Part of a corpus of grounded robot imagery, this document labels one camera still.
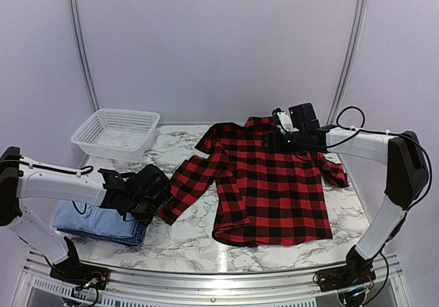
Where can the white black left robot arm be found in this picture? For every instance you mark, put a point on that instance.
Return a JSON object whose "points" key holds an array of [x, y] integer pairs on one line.
{"points": [[23, 178]]}

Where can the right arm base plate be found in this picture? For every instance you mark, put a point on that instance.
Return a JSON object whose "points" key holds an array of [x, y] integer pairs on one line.
{"points": [[337, 278]]}

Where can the right aluminium corner post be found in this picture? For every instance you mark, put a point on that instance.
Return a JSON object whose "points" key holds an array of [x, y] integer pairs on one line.
{"points": [[353, 42]]}

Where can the white plastic laundry basket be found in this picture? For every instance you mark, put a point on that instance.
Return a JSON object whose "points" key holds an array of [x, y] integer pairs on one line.
{"points": [[117, 134]]}

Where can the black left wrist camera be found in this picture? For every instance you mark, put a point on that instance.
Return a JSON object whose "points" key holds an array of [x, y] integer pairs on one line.
{"points": [[149, 183]]}

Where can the red black plaid shirt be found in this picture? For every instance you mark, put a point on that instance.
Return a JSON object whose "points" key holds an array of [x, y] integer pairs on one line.
{"points": [[264, 198]]}

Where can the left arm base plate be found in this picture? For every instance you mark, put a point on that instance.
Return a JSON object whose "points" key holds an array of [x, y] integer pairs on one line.
{"points": [[82, 275]]}

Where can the light blue folded shirt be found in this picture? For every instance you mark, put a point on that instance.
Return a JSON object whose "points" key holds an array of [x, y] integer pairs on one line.
{"points": [[93, 220]]}

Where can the blue checked folded shirt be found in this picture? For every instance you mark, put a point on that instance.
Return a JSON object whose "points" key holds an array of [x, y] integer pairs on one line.
{"points": [[135, 239]]}

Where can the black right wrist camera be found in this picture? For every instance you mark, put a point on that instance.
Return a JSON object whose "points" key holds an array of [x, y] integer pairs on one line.
{"points": [[299, 118]]}

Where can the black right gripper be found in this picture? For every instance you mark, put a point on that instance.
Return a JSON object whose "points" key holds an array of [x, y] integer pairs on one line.
{"points": [[274, 146]]}

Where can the aluminium front frame rail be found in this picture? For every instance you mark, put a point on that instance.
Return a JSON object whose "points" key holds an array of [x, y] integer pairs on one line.
{"points": [[135, 287]]}

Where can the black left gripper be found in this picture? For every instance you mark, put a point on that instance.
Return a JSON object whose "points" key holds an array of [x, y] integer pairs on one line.
{"points": [[147, 218]]}

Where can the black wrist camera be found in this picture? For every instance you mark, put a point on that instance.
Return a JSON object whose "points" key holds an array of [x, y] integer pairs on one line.
{"points": [[299, 118], [149, 183]]}

